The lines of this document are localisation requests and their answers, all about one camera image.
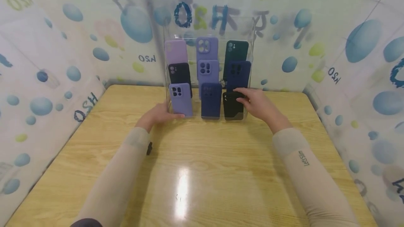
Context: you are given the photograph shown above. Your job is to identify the person's right hand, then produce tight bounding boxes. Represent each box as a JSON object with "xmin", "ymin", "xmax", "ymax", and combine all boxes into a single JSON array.
[{"xmin": 233, "ymin": 87, "xmax": 294, "ymax": 135}]

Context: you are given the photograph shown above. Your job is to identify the person's left hand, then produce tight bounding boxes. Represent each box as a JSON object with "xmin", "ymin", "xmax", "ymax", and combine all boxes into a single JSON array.
[{"xmin": 135, "ymin": 102, "xmax": 186, "ymax": 133}]

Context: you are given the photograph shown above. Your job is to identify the black phone case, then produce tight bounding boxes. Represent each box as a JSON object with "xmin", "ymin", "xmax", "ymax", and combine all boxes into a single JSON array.
[{"xmin": 222, "ymin": 91, "xmax": 246, "ymax": 120}]

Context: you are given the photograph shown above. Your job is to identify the clear acrylic display rack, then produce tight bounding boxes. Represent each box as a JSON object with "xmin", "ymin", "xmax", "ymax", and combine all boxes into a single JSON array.
[{"xmin": 162, "ymin": 17, "xmax": 256, "ymax": 121}]

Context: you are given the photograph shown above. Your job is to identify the person's left forearm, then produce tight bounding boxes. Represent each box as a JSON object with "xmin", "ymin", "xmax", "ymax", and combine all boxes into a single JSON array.
[{"xmin": 71, "ymin": 126, "xmax": 152, "ymax": 227}]

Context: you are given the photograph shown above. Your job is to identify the person's right forearm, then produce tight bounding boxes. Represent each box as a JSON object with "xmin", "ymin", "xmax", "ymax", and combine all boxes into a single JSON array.
[{"xmin": 272, "ymin": 127, "xmax": 361, "ymax": 227}]

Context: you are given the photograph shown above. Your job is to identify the rows of coloured phone cases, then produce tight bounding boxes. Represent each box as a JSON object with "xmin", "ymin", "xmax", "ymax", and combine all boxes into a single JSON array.
[{"xmin": 164, "ymin": 37, "xmax": 252, "ymax": 119}]

